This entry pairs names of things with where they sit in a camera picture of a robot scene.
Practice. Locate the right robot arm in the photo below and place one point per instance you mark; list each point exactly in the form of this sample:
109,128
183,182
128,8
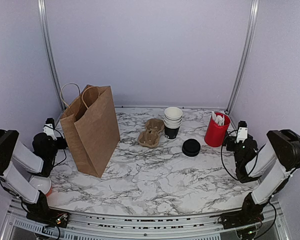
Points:
273,163

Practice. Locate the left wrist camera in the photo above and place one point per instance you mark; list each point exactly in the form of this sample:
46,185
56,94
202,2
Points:
49,127

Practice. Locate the left aluminium frame post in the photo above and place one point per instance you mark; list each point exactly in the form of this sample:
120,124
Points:
49,51

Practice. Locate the white packets in container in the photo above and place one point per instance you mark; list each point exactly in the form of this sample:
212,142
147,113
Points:
218,119

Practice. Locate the orange white bowl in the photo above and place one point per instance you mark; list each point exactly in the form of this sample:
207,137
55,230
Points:
43,184

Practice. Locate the red cylindrical container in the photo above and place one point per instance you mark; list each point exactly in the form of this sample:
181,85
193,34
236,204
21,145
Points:
215,134

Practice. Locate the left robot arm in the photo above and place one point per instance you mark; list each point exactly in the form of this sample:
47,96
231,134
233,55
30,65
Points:
39,162

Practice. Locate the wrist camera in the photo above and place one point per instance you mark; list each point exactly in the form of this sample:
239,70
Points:
242,132
49,127

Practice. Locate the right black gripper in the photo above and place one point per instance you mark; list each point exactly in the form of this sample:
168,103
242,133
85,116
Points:
230,139

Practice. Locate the brown paper bag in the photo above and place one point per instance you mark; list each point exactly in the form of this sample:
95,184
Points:
91,130

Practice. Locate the stack of paper cups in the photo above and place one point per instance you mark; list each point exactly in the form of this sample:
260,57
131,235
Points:
173,117

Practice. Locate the front aluminium rail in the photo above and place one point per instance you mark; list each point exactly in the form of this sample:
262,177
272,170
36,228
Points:
93,226

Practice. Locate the cardboard cup carrier tray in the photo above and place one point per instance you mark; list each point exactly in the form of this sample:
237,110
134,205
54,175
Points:
150,137

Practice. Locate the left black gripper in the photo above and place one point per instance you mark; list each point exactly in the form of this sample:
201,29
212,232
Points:
62,145

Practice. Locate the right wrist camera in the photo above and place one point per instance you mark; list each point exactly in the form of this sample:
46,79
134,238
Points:
242,132

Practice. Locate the right aluminium frame post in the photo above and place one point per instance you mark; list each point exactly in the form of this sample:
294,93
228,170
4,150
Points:
250,32

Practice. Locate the aluminium frame post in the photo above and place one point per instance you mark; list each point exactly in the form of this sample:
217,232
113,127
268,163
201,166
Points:
49,51
250,32

